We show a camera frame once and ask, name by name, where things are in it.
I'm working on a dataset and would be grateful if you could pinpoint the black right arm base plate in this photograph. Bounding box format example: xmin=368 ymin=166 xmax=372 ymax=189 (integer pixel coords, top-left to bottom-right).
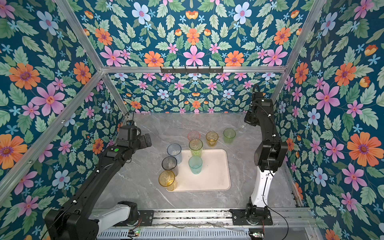
xmin=229 ymin=209 xmax=273 ymax=226

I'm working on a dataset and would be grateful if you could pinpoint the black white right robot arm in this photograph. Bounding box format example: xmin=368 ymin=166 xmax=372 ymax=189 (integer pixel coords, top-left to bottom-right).
xmin=244 ymin=92 xmax=288 ymax=225

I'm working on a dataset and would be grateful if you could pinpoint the black hook rack bar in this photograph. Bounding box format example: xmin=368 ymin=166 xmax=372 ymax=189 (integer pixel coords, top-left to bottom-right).
xmin=160 ymin=67 xmax=224 ymax=74

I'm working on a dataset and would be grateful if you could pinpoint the pink translucent short cup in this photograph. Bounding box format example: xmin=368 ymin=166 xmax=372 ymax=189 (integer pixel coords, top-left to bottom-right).
xmin=187 ymin=131 xmax=201 ymax=141

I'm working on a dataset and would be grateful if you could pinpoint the amber translucent tall cup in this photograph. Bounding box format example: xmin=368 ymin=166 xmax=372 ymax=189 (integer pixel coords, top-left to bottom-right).
xmin=158 ymin=171 xmax=177 ymax=192

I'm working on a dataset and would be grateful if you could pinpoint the beige rectangular tray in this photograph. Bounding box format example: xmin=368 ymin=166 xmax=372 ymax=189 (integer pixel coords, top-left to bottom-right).
xmin=173 ymin=149 xmax=231 ymax=192

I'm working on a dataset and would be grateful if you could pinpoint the aluminium mounting rail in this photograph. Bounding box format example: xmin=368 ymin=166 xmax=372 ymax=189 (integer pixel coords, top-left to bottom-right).
xmin=68 ymin=208 xmax=316 ymax=229

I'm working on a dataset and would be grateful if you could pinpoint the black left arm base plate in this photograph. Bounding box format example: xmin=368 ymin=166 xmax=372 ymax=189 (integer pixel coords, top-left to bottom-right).
xmin=119 ymin=210 xmax=155 ymax=227

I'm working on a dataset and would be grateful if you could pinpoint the yellow translucent short cup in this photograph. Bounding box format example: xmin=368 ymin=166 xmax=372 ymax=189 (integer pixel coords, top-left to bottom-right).
xmin=206 ymin=131 xmax=219 ymax=148

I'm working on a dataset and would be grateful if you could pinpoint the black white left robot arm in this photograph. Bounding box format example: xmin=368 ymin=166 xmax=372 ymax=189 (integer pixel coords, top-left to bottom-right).
xmin=45 ymin=120 xmax=152 ymax=240

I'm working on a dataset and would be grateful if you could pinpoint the dark grey translucent cup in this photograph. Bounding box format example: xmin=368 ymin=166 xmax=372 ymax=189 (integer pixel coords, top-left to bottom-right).
xmin=162 ymin=156 xmax=179 ymax=176

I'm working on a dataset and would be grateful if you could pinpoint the white vented cable duct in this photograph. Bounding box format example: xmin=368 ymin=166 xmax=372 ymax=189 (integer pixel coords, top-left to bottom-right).
xmin=97 ymin=228 xmax=251 ymax=240

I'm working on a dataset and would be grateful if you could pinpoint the green translucent tall cup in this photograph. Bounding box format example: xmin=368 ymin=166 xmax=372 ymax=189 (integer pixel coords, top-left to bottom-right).
xmin=189 ymin=139 xmax=203 ymax=157

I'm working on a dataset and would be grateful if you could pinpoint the blue translucent tall cup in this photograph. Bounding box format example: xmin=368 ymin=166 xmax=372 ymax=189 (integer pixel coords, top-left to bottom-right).
xmin=167 ymin=143 xmax=182 ymax=164

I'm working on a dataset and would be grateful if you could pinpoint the light green short cup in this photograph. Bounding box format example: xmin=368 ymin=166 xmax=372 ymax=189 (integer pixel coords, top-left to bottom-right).
xmin=223 ymin=128 xmax=237 ymax=144

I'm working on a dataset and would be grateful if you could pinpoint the teal translucent short cup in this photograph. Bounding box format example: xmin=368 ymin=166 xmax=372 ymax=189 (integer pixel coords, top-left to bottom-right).
xmin=188 ymin=156 xmax=203 ymax=175

